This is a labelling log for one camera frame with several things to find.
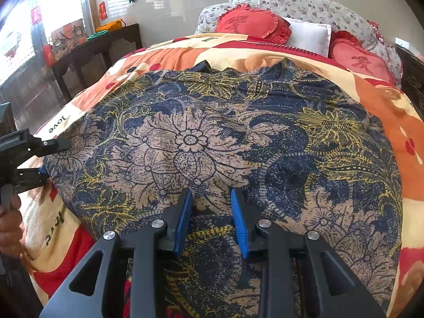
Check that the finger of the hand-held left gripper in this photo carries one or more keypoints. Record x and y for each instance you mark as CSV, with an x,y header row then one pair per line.
x,y
33,177
54,145

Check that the person's left hand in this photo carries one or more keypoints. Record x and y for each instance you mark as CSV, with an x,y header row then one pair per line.
x,y
10,228

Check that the red paper sign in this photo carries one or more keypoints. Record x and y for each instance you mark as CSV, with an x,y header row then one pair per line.
x,y
34,15
103,11

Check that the brown printed poster board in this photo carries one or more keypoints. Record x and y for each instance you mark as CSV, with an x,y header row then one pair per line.
x,y
68,36

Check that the floral blue and tan garment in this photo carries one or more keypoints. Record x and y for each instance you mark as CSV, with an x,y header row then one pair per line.
x,y
198,122

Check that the small-flower print quilt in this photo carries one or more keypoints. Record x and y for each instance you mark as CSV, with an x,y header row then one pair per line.
x,y
298,5

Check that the orange red cream printed blanket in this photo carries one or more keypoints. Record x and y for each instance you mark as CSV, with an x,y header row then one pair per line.
x,y
381,99

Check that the white pillow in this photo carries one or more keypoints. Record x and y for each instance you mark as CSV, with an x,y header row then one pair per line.
x,y
308,36

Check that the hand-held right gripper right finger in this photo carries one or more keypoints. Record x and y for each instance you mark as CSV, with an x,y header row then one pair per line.
x,y
238,225

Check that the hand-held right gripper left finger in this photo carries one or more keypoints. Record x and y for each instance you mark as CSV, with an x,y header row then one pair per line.
x,y
184,218

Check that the red heart-shaped frilled pillow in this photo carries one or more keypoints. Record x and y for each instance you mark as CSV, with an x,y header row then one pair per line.
x,y
248,23
357,59

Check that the carved dark wooden headboard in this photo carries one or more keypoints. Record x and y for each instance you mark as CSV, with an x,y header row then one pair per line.
x,y
412,79

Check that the green flat item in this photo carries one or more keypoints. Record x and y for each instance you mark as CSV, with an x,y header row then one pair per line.
x,y
97,34

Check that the dark wooden side table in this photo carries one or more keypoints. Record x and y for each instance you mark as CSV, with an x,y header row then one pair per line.
x,y
99,41

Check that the yellow bag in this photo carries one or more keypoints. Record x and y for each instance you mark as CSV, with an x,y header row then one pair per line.
x,y
111,25

